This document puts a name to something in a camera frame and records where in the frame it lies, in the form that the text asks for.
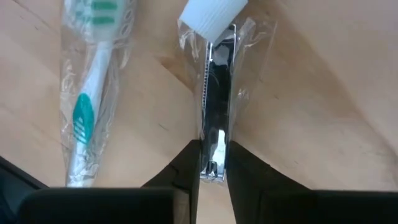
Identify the green white toothbrush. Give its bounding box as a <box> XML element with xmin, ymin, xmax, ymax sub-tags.
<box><xmin>58</xmin><ymin>0</ymin><xmax>137</xmax><ymax>188</ymax></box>

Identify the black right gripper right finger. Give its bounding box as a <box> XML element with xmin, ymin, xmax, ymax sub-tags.
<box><xmin>226</xmin><ymin>141</ymin><xmax>398</xmax><ymax>224</ymax></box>

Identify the white blue toothpaste tube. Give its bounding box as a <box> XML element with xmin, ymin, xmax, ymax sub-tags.
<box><xmin>178</xmin><ymin>0</ymin><xmax>249</xmax><ymax>44</ymax></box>

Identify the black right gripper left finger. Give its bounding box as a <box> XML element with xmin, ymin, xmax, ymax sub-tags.
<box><xmin>18</xmin><ymin>139</ymin><xmax>202</xmax><ymax>224</ymax></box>

